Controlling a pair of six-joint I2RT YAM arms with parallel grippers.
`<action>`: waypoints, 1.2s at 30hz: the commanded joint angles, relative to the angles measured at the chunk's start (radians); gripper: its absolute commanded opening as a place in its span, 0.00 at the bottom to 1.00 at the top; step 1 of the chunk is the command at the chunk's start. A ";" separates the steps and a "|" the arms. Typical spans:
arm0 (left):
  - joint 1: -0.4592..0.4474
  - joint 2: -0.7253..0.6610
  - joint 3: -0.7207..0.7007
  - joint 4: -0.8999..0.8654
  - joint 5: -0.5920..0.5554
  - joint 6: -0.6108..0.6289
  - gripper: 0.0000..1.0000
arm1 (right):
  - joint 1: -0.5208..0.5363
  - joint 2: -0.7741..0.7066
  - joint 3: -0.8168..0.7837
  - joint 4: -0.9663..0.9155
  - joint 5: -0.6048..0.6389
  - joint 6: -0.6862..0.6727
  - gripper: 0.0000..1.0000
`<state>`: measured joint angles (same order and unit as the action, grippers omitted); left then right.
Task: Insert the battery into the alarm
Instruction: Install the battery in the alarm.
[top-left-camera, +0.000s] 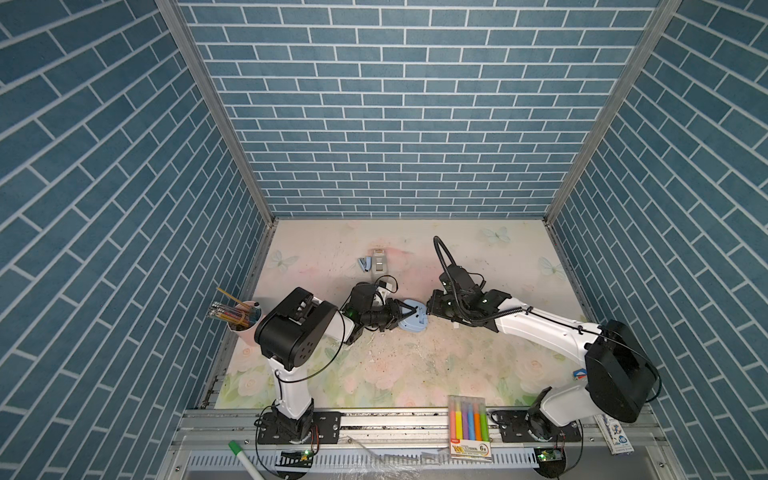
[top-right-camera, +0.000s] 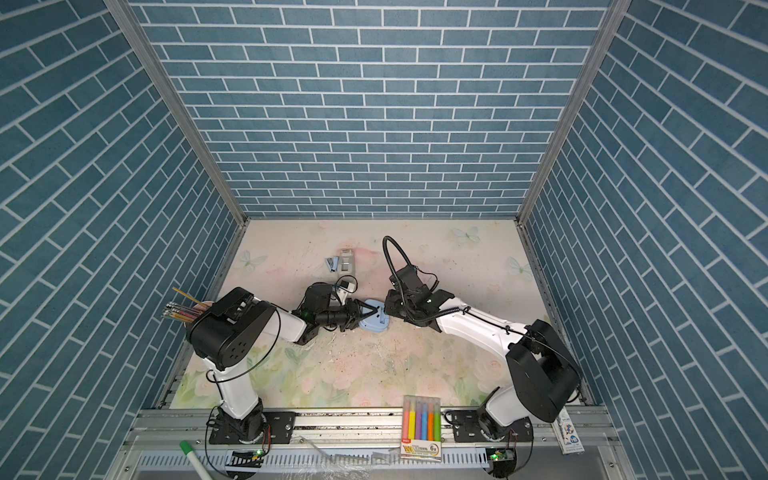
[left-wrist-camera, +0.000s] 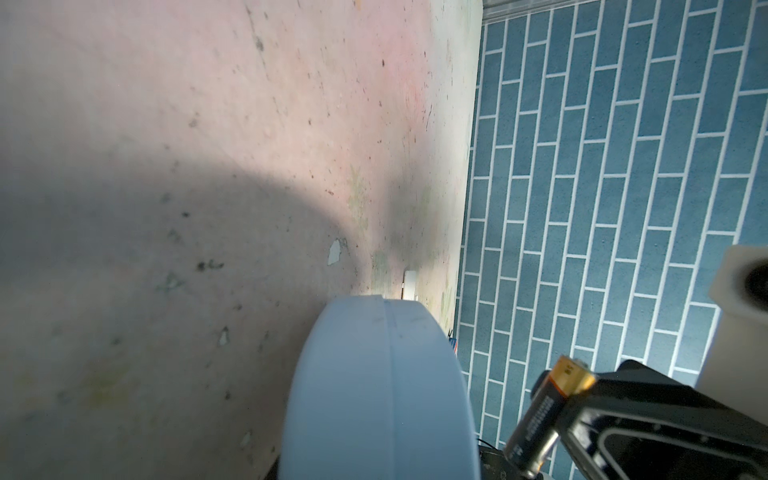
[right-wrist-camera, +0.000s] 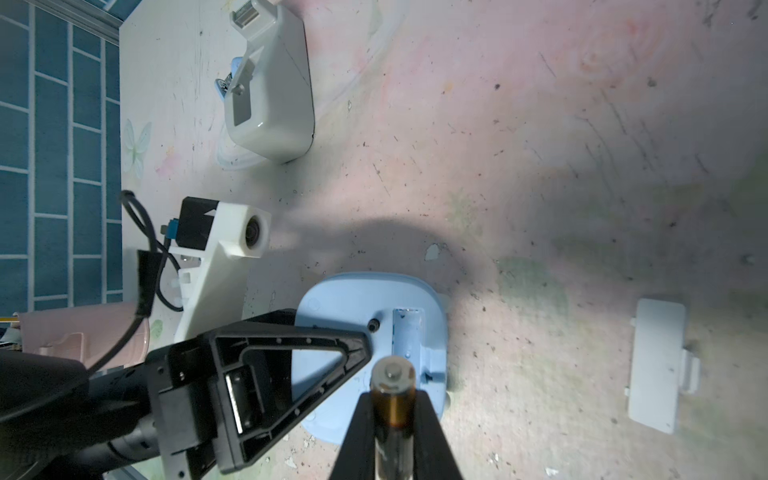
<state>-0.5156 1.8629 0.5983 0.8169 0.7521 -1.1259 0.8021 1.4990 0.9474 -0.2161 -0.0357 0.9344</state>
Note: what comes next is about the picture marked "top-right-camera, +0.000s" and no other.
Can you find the green capped marker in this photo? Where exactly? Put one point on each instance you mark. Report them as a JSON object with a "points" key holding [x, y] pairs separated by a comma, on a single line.
{"points": [[192, 457]]}

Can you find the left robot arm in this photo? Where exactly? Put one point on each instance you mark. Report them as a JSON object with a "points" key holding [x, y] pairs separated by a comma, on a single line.
{"points": [[225, 333]]}

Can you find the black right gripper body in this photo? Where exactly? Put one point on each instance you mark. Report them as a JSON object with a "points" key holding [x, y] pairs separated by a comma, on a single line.
{"points": [[396, 307]]}

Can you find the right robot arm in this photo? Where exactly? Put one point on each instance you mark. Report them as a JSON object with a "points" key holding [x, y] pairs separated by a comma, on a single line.
{"points": [[543, 372]]}

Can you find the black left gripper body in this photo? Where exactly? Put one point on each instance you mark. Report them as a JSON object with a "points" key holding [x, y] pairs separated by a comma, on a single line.
{"points": [[340, 317]]}

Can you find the blue battery pack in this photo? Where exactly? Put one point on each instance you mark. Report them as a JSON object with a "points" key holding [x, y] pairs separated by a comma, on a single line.
{"points": [[332, 263]]}

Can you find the light blue alarm clock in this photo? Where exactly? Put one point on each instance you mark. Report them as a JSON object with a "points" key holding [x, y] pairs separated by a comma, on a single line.
{"points": [[376, 323]]}

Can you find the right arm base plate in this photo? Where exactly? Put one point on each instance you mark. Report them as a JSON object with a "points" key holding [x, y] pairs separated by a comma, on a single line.
{"points": [[475, 426]]}

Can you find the highlighter marker pack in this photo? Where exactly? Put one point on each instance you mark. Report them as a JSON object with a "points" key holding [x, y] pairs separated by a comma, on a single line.
{"points": [[421, 431]]}

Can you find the toothbrush package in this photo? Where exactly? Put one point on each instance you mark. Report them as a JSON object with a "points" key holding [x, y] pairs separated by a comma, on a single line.
{"points": [[566, 434]]}

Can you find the pencil cup holder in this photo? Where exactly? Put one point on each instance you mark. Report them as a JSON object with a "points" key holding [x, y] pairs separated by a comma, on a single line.
{"points": [[185, 313]]}

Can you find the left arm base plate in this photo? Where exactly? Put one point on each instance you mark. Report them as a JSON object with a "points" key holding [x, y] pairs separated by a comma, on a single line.
{"points": [[274, 427]]}

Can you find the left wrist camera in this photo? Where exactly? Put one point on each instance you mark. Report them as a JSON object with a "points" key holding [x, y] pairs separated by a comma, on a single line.
{"points": [[318, 297]]}

